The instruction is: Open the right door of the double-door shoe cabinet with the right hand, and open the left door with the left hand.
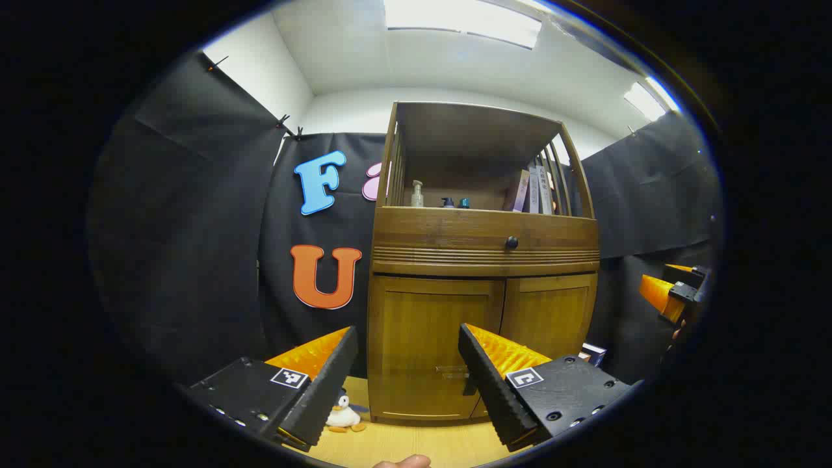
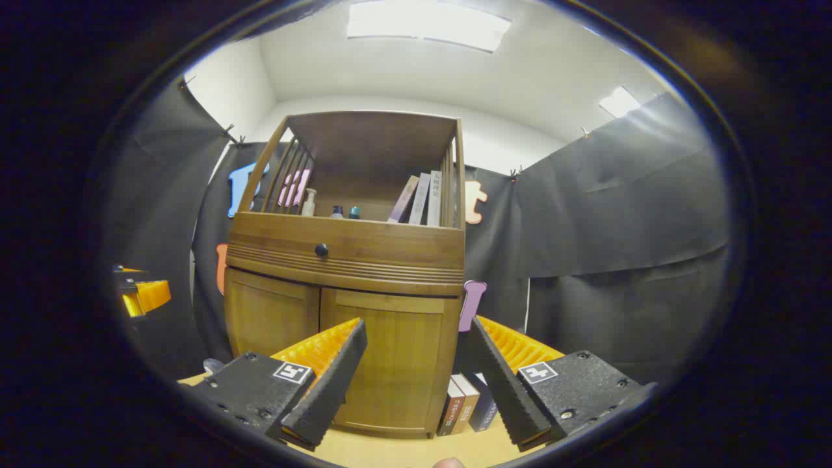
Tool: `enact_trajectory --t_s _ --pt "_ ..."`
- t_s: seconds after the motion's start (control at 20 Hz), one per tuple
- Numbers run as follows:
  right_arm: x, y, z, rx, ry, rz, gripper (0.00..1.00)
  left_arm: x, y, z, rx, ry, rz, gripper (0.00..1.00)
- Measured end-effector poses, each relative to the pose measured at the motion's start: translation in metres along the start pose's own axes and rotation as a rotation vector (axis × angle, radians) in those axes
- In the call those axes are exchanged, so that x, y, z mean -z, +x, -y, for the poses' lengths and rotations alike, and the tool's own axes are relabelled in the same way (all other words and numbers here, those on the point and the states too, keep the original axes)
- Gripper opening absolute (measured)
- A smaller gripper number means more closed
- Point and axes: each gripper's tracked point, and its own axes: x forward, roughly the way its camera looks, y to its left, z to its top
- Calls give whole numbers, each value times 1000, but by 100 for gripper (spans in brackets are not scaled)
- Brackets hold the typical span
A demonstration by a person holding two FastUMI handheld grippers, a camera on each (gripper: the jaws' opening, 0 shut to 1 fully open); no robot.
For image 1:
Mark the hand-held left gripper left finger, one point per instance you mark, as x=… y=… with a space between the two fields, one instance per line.
x=328 y=390

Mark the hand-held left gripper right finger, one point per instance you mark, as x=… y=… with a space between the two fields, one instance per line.
x=491 y=390

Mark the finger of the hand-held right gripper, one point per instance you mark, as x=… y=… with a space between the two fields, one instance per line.
x=662 y=296
x=681 y=268

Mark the wooden shoe cabinet door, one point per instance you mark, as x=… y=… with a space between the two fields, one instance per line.
x=422 y=338
x=552 y=312

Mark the wooden double-door shoe cabinet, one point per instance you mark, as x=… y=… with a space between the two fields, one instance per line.
x=442 y=234

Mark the wooden cabinet drawer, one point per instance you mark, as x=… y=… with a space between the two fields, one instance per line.
x=442 y=234

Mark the penguin plush toy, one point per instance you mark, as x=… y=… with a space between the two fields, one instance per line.
x=342 y=415

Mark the blue and white book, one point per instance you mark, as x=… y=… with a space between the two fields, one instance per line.
x=593 y=354

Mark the black drawer knob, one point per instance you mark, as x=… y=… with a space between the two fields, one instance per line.
x=511 y=242

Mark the grey book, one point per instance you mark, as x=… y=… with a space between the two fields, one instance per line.
x=533 y=190

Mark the small ceiling light panel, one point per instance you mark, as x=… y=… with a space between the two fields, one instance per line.
x=650 y=97

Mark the pink book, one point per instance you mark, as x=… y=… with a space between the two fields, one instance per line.
x=517 y=193

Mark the clear pump bottle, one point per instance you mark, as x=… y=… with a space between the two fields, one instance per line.
x=416 y=195

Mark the black backdrop cloth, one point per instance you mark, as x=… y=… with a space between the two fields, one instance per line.
x=182 y=227

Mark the black cloth clip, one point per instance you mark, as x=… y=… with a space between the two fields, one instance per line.
x=218 y=63
x=283 y=121
x=298 y=133

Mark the large ceiling light panel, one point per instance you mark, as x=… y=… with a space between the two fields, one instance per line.
x=461 y=19

